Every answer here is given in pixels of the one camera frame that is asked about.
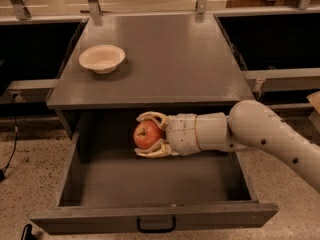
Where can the black drawer handle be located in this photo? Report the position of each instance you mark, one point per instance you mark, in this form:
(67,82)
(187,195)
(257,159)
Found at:
(156,224)

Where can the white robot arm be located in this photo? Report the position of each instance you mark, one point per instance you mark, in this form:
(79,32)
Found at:
(248,125)

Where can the open grey top drawer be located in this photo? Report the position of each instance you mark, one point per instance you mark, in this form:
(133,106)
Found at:
(105,187)

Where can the metal railing post left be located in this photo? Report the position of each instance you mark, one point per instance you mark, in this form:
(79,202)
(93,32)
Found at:
(20,10)

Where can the white paper bowl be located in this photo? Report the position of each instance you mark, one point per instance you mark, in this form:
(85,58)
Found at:
(102,59)

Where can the metal latch clamp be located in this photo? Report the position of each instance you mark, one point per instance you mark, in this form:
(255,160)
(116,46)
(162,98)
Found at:
(257,88)

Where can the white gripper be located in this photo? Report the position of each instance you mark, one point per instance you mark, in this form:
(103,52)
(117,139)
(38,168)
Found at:
(182,133)

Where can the black object bottom left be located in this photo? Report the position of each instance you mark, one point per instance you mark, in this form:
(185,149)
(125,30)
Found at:
(27,233)

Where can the grey cabinet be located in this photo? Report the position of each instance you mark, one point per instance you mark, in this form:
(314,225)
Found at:
(171,60)

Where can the metal railing post centre-left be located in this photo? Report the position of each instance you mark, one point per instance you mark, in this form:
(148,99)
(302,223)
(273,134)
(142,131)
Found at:
(95,12)

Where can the red apple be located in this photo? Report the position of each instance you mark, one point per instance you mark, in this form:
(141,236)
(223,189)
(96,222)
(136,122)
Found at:
(146,134)

